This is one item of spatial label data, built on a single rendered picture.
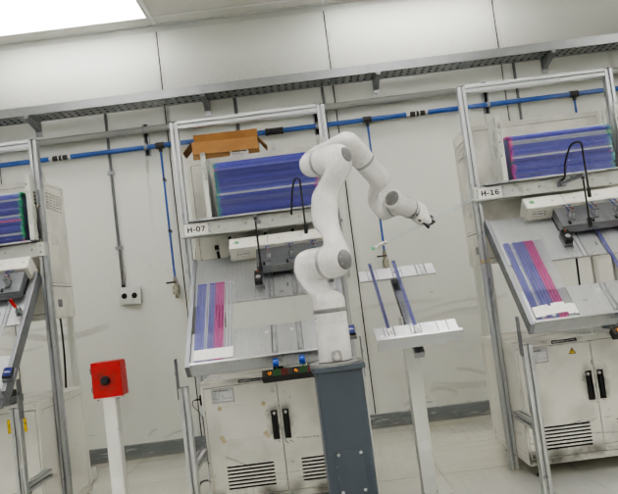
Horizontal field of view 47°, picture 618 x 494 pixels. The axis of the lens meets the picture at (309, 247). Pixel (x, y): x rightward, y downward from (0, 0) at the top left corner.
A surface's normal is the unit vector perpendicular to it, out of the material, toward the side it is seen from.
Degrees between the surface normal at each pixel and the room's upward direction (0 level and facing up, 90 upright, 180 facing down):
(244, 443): 92
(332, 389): 90
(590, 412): 90
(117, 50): 90
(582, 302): 44
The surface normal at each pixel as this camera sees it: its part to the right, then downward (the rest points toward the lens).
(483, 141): 0.00, -0.07
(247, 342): -0.10, -0.77
